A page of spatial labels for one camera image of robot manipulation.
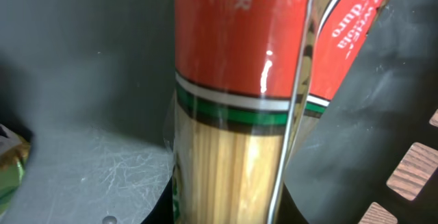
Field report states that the red spaghetti packet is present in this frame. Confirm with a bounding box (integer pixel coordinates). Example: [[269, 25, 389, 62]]
[[172, 0, 388, 223]]

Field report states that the green snack carton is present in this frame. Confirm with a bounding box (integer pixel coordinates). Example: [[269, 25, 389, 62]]
[[1, 125, 31, 218]]

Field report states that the grey plastic shopping basket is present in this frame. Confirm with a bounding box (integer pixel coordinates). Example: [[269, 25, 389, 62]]
[[1, 0, 437, 223]]

